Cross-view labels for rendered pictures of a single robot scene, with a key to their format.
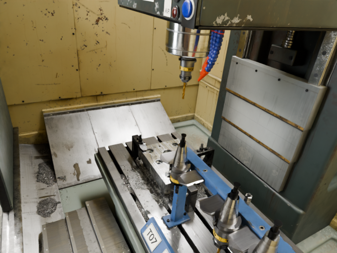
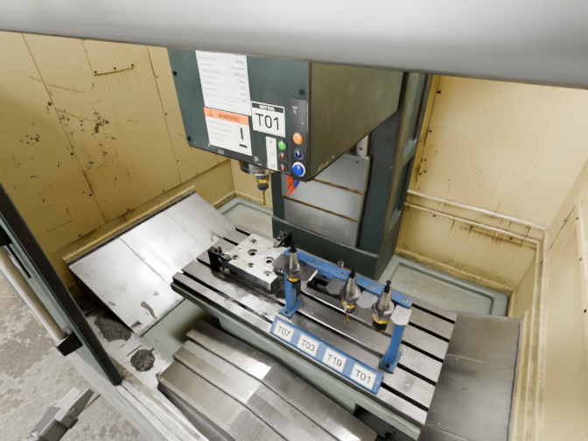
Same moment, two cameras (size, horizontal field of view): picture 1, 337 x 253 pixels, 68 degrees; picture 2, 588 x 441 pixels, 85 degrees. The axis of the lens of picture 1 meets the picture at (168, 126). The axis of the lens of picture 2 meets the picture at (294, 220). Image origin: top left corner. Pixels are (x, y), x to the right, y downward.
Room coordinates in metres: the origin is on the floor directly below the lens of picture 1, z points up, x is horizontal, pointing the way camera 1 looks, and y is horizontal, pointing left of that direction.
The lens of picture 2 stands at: (-0.15, 0.30, 2.02)
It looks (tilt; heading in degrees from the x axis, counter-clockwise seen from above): 36 degrees down; 335
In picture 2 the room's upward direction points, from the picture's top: 1 degrees counter-clockwise
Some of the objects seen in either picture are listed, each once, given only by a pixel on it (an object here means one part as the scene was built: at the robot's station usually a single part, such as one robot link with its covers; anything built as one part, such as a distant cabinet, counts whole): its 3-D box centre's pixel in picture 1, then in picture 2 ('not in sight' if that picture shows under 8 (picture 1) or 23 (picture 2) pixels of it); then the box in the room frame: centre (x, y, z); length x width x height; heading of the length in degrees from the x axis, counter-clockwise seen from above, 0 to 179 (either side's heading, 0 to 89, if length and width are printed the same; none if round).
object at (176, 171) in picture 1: (179, 167); (293, 267); (0.60, -0.04, 1.21); 0.06 x 0.06 x 0.03
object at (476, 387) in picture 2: not in sight; (402, 373); (0.30, -0.37, 0.75); 0.89 x 0.70 x 0.26; 121
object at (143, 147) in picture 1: (139, 146); (220, 257); (1.05, 0.14, 0.97); 0.13 x 0.03 x 0.15; 31
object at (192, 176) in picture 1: (189, 178); (306, 273); (0.56, -0.07, 1.21); 0.07 x 0.05 x 0.01; 121
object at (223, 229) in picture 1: (226, 221); (350, 293); (0.42, -0.16, 1.21); 0.06 x 0.06 x 0.03
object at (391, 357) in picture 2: not in sight; (397, 335); (0.30, -0.29, 1.05); 0.10 x 0.05 x 0.30; 121
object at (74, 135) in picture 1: (123, 141); (181, 255); (1.43, 0.30, 0.75); 0.89 x 0.67 x 0.26; 121
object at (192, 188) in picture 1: (184, 186); (286, 277); (0.78, -0.09, 0.97); 0.13 x 0.03 x 0.15; 31
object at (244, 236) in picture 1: (242, 240); (366, 300); (0.37, -0.19, 1.21); 0.07 x 0.05 x 0.01; 121
